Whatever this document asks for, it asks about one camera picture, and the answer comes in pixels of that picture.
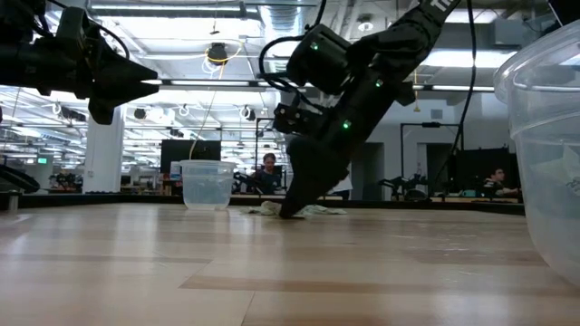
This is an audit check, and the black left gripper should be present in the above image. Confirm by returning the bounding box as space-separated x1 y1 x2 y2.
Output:
31 35 160 126

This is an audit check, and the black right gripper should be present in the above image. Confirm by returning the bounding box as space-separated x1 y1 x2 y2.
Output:
278 88 391 220

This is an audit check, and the green white stevia packet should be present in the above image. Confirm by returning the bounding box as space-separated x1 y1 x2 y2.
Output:
296 204 349 216
239 200 285 216

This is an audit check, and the person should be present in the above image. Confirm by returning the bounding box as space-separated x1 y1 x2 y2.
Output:
481 167 522 198
246 152 285 196

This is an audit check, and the white pillar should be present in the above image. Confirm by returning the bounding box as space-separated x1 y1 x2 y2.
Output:
82 104 126 195

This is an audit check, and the ceiling light strip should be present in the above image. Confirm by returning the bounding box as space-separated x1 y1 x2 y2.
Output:
430 84 496 93
169 80 251 88

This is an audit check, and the black monitor screen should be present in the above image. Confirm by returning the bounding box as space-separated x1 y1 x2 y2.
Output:
159 139 222 175

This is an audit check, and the clear plastic tub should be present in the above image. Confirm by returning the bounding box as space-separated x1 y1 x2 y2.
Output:
492 20 580 289
179 158 237 212

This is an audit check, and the black screen panel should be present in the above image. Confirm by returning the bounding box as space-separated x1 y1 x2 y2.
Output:
454 147 522 191

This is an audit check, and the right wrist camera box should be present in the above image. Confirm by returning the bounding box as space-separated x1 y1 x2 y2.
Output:
273 102 327 136

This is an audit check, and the yellow reel cord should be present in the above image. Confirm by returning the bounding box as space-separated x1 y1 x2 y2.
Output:
188 56 227 160

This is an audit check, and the black ceiling cord reel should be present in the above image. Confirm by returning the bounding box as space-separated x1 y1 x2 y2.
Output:
206 42 229 65

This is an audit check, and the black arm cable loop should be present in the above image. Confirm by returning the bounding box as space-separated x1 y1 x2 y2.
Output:
257 0 327 94

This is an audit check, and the black metal rack frame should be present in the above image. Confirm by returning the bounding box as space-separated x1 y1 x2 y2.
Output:
401 120 464 200

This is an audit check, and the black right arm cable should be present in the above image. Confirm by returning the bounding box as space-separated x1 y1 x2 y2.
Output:
430 0 477 187

